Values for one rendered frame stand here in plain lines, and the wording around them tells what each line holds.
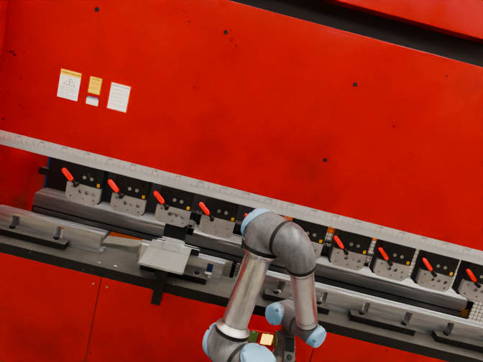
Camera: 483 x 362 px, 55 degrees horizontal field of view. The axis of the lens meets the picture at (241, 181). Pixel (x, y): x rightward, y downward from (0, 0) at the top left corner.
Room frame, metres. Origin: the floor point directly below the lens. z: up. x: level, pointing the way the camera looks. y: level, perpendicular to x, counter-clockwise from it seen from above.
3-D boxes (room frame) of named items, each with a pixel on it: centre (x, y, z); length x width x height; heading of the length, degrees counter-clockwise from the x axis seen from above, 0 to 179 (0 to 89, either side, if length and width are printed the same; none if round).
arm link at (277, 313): (1.54, -0.27, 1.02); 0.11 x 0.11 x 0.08; 47
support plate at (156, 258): (1.84, 0.23, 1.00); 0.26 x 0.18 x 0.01; 2
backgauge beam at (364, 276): (2.30, -0.16, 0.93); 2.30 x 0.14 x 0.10; 92
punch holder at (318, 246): (2.00, -0.34, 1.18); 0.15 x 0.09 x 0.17; 92
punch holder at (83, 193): (1.97, 0.66, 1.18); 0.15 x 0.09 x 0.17; 92
